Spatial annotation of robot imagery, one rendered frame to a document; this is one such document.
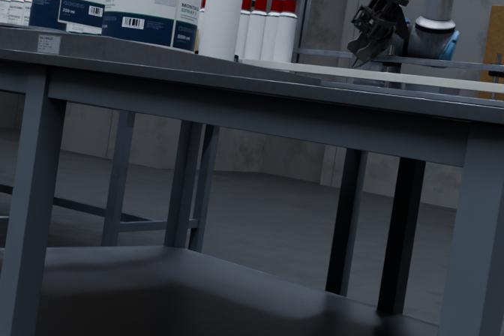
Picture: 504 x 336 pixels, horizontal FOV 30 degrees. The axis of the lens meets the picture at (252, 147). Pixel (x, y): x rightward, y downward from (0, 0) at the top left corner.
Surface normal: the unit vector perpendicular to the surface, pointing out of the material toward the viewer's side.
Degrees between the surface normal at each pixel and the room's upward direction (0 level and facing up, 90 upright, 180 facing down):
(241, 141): 90
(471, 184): 90
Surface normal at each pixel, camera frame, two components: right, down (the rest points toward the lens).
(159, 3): 0.24, 0.07
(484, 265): -0.67, -0.07
